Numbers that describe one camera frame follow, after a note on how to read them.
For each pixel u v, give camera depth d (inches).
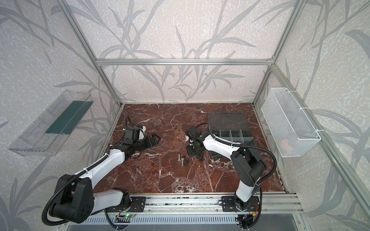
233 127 41.8
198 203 29.7
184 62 72.8
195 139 27.1
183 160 34.9
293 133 23.8
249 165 18.1
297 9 28.2
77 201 16.0
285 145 28.6
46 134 25.3
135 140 27.7
